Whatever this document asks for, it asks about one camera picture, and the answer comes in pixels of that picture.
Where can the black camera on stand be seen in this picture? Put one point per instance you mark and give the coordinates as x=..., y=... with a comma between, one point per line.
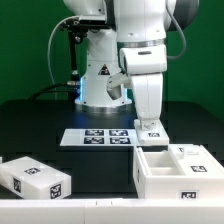
x=78, y=29

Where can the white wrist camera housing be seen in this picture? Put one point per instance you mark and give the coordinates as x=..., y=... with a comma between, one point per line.
x=114, y=84

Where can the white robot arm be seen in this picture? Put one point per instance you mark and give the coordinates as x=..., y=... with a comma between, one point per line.
x=132, y=24

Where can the white front rail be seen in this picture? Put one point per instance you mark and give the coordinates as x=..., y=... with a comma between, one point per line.
x=111, y=211

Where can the white cabinet box part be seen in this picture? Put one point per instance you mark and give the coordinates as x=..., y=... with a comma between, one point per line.
x=31, y=179

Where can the white marker base sheet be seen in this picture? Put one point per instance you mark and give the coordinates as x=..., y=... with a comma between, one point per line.
x=99, y=137

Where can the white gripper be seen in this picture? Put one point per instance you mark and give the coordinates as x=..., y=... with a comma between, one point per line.
x=145, y=67

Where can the white door panel with knob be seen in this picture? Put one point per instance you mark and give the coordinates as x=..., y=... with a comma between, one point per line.
x=195, y=161

